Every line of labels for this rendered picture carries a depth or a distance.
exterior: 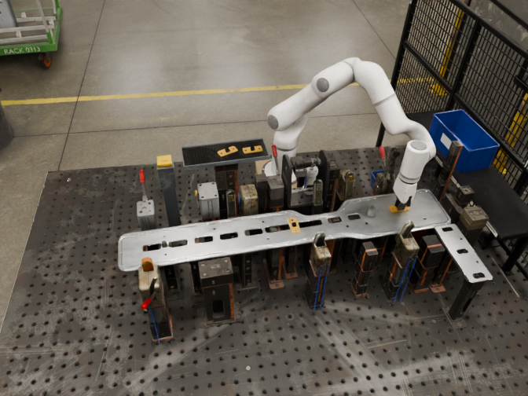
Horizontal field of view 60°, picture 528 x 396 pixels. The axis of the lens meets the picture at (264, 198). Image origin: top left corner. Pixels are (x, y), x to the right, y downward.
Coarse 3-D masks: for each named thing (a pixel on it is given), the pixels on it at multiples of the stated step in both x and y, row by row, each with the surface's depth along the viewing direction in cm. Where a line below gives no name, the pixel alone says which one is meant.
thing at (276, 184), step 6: (270, 180) 199; (276, 180) 199; (282, 180) 200; (270, 186) 196; (276, 186) 196; (282, 186) 196; (270, 192) 197; (276, 192) 197; (282, 192) 198; (270, 198) 199; (276, 198) 199; (282, 198) 200; (270, 204) 202; (276, 204) 202; (282, 204) 203; (270, 210) 205; (276, 210) 206
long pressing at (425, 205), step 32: (416, 192) 206; (192, 224) 189; (224, 224) 190; (256, 224) 191; (288, 224) 191; (352, 224) 192; (384, 224) 192; (416, 224) 192; (448, 224) 193; (128, 256) 177; (160, 256) 178; (192, 256) 178; (224, 256) 180
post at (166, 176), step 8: (160, 168) 194; (168, 168) 194; (160, 176) 196; (168, 176) 197; (160, 184) 199; (168, 184) 200; (168, 192) 204; (176, 192) 208; (168, 200) 207; (176, 200) 208; (168, 208) 210; (176, 208) 212; (168, 216) 214; (176, 216) 215; (176, 224) 219
